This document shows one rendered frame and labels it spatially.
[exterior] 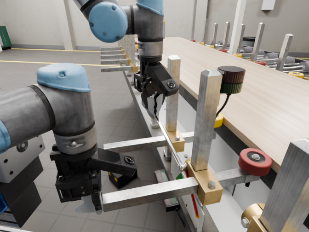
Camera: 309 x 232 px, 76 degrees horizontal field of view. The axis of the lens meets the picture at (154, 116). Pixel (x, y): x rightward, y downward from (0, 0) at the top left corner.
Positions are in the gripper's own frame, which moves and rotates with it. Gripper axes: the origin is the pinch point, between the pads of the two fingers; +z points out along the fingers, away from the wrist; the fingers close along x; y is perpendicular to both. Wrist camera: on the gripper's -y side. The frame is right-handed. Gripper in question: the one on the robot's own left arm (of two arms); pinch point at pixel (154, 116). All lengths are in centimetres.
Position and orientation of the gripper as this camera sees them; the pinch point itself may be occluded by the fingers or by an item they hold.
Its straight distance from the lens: 68.1
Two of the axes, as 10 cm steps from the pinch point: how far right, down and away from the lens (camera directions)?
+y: -5.6, -3.9, 7.3
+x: -8.3, 2.6, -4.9
